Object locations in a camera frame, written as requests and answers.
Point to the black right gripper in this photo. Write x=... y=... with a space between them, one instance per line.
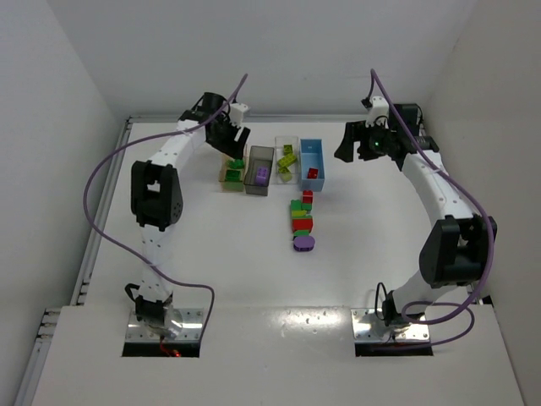
x=360 y=141

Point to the grey translucent bin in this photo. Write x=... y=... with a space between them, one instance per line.
x=259 y=156

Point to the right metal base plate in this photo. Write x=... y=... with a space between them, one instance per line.
x=368 y=328

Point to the orange translucent bin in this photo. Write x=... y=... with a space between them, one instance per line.
x=232 y=187

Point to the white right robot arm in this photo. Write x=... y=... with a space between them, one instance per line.
x=457 y=249

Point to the blue plastic bin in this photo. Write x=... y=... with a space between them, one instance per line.
x=311 y=154

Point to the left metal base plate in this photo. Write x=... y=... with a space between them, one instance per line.
x=182 y=326

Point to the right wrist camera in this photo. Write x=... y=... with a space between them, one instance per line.
x=377 y=108

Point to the lime long lego brick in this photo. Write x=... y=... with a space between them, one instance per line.
x=287 y=160

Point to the small red lego stack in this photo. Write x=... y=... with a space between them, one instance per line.
x=307 y=200

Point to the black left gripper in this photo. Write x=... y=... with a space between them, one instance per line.
x=228 y=138

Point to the purple rounded lego brick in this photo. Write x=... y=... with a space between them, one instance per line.
x=303 y=243

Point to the red green lego stack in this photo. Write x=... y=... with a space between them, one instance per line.
x=302 y=222

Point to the green square lego brick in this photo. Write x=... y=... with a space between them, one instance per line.
x=232 y=175

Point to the metal base plate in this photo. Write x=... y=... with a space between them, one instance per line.
x=368 y=328
x=182 y=326

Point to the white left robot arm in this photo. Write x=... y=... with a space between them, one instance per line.
x=156 y=197

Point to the red lego brick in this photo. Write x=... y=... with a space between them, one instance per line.
x=312 y=173

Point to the clear plastic bin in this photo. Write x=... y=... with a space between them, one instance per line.
x=280 y=141

